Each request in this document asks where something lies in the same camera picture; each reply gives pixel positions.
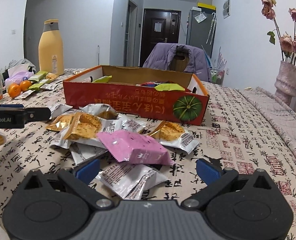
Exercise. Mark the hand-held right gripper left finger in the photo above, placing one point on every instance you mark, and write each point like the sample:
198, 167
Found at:
87, 171

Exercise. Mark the yellow box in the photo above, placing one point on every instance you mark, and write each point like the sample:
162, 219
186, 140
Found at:
206, 5

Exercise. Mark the pink ribbed vase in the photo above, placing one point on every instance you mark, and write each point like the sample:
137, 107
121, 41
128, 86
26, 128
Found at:
286, 80

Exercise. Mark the clear plastic bag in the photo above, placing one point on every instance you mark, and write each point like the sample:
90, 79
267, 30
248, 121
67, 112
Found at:
200, 17

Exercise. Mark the purple tissue pack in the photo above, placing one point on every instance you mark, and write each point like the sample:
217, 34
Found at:
19, 76

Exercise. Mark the wooden chair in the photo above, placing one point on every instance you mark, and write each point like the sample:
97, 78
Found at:
180, 61

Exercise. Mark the white wall panel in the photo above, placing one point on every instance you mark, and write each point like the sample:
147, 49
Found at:
226, 7

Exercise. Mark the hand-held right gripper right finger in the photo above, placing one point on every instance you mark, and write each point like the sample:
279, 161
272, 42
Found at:
208, 171

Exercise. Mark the dried rose bouquet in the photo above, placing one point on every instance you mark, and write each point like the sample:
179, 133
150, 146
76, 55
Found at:
286, 42

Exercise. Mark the red cardboard box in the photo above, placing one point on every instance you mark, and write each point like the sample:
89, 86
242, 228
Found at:
125, 100

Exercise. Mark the white folded umbrella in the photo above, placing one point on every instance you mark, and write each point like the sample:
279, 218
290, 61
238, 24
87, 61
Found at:
211, 28

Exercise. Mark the yellow thermos bottle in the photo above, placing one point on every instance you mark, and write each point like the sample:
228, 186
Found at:
50, 55

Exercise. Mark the interior side door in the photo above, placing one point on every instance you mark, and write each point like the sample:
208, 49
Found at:
129, 35

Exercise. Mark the white door notice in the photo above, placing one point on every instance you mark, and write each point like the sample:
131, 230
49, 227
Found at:
158, 27

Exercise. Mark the pile of crisp packets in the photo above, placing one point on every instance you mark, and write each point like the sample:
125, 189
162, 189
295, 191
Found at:
133, 180

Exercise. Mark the orange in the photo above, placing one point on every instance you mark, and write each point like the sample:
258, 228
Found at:
14, 90
25, 85

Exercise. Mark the pink snack packet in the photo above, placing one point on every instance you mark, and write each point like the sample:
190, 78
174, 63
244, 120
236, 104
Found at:
138, 147

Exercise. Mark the red and blue snack packet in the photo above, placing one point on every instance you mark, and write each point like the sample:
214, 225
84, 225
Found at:
153, 83

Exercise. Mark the grey refrigerator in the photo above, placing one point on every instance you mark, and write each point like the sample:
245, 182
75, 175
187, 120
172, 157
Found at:
198, 37

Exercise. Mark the small golden cookie packet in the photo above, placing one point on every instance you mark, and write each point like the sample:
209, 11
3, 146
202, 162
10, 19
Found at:
79, 72
52, 76

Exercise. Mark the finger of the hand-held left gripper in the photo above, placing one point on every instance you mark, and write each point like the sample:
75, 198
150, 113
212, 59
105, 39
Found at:
37, 113
11, 106

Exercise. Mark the grey clothing pile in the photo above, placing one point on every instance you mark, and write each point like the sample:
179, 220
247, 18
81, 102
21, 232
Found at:
20, 63

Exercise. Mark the pink quilted cloth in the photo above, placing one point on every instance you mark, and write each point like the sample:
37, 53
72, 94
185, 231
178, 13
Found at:
275, 120

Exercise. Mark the dark entrance door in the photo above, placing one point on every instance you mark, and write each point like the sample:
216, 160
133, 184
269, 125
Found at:
160, 45

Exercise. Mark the small white snack packet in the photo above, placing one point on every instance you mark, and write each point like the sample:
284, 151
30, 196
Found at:
25, 94
49, 87

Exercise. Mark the green snack bar packet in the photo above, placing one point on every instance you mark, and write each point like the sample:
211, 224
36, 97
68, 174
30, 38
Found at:
169, 87
101, 79
39, 85
39, 75

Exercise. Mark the purple puffer jacket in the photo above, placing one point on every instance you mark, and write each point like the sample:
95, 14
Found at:
158, 57

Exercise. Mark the mop stick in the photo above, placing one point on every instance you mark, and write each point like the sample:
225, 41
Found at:
97, 57

